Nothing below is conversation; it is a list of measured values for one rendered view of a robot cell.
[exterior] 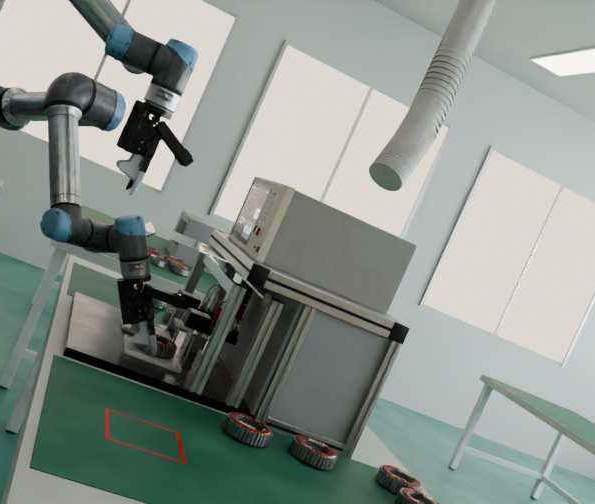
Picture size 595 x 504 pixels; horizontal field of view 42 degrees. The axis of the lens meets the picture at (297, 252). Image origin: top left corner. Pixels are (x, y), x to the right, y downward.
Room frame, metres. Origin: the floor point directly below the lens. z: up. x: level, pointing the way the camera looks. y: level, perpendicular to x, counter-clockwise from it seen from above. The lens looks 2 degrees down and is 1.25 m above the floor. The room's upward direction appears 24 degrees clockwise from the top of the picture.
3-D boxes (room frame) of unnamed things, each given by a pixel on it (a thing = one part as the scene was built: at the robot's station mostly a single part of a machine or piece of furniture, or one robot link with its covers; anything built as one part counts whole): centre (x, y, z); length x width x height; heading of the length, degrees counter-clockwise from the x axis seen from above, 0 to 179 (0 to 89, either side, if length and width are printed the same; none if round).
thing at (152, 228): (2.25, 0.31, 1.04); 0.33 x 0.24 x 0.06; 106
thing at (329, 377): (1.92, -0.20, 0.91); 0.28 x 0.03 x 0.32; 106
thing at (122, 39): (1.73, 0.52, 1.45); 0.11 x 0.11 x 0.08; 10
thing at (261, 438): (1.73, -0.06, 0.77); 0.11 x 0.11 x 0.04
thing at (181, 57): (1.73, 0.42, 1.45); 0.09 x 0.08 x 0.11; 100
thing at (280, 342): (2.19, 0.03, 0.92); 0.66 x 0.01 x 0.30; 16
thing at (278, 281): (2.20, -0.03, 1.09); 0.68 x 0.44 x 0.05; 16
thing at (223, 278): (2.14, 0.18, 1.03); 0.62 x 0.01 x 0.03; 16
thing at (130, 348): (2.00, 0.24, 0.78); 0.15 x 0.15 x 0.01; 16
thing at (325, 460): (1.78, -0.23, 0.77); 0.11 x 0.11 x 0.04
